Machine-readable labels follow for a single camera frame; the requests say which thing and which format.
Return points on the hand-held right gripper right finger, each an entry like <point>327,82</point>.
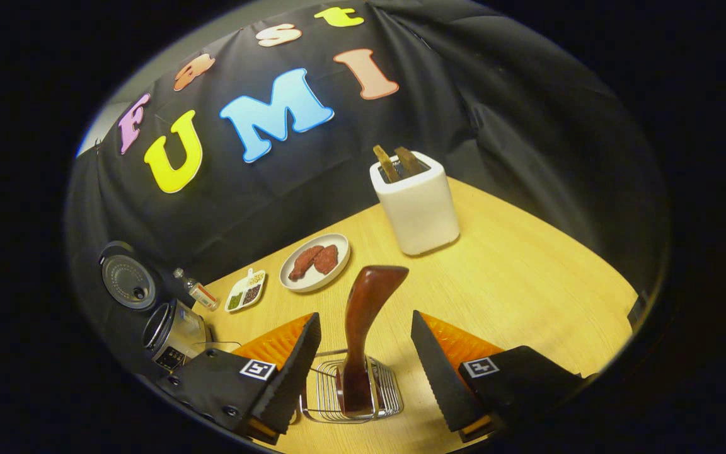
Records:
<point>438,372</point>

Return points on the white round plate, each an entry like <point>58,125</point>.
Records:
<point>338,249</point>

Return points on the dark grey rice cooker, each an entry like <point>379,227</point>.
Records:
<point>174,334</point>

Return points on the black backdrop cloth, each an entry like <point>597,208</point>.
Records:
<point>527,126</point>

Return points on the red meat piece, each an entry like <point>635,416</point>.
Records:
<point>327,258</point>
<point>303,263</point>

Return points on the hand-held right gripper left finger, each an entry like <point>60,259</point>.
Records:
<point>293,378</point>

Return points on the white divided bean dish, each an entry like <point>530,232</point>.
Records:
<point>246,293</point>

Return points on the brown wooden spoon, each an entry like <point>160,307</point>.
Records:
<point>366,315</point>

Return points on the black table clamp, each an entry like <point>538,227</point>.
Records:
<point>638,310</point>

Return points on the brown toast slice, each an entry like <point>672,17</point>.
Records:
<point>410,161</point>
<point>387,165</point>

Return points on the white toaster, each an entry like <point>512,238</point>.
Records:
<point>420,214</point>

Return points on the small clear glass bottle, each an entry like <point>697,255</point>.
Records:
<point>199,291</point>

